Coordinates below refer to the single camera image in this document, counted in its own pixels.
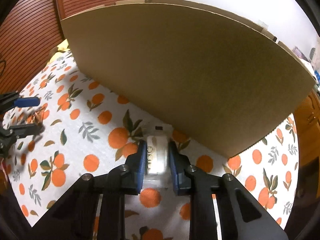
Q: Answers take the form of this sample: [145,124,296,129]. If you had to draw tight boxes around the clear sesame candy packet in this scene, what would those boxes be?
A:
[26,106,50,125]

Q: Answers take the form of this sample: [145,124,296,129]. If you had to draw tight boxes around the small white cake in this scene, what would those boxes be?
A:
[144,125,170,189]

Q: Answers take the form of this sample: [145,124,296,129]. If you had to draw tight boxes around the wooden louvered wardrobe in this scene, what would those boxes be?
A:
[1,0,121,93]

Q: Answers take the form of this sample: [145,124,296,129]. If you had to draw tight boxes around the orange print bed sheet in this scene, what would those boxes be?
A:
[3,52,299,237]

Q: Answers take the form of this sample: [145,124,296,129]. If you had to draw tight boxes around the yellow plush toy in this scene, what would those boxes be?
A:
[47,39,70,64]

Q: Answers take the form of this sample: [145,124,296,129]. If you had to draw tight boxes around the wooden sideboard cabinet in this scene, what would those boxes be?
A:
[293,90,319,167]

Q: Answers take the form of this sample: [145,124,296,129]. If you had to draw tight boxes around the brown cardboard box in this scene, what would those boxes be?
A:
[61,0,315,158]

